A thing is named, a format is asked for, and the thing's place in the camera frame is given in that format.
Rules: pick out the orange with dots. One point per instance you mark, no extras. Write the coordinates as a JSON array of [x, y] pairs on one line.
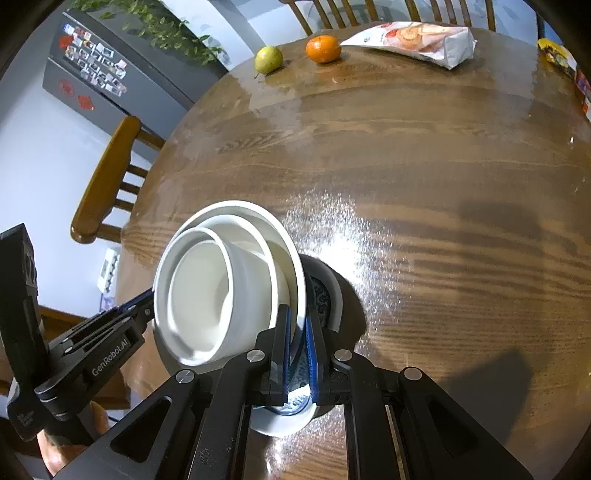
[[323, 48]]

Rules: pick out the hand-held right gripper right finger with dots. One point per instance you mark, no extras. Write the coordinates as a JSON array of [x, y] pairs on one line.
[[314, 355]]

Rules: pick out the red fridge sticker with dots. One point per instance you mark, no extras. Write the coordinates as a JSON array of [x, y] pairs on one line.
[[67, 86], [87, 101]]

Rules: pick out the small white bowl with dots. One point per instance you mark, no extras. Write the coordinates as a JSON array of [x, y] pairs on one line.
[[258, 240]]

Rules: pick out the green pear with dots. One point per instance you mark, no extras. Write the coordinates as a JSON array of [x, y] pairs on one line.
[[268, 59]]

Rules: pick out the wooden chair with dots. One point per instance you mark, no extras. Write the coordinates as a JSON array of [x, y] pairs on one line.
[[452, 11], [332, 14], [106, 184]]

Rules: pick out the hanging green vine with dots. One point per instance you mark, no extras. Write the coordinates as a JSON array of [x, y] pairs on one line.
[[161, 27]]

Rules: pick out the person's left hand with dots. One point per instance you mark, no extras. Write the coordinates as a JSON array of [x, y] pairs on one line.
[[99, 417]]

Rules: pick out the grey refrigerator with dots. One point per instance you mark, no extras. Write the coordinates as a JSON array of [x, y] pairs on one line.
[[152, 87]]

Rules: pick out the white snack bag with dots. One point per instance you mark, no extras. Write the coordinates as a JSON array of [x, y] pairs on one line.
[[415, 39]]

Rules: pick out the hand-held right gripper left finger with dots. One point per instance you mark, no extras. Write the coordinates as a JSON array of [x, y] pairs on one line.
[[282, 355]]

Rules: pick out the large patterned square plate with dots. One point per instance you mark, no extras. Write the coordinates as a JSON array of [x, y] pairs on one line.
[[295, 408]]

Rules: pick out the yellow snack packet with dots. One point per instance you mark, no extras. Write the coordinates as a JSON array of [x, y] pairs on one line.
[[556, 55]]

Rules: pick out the large white bowl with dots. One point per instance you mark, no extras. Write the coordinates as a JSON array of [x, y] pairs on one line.
[[288, 249]]

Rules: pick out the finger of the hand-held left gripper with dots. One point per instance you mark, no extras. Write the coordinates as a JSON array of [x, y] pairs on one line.
[[131, 302], [115, 326]]

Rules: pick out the white ceramic pot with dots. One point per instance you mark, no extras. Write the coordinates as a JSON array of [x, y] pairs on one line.
[[198, 295]]

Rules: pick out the group of fridge photo magnets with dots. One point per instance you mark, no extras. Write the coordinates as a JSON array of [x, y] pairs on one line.
[[94, 57]]

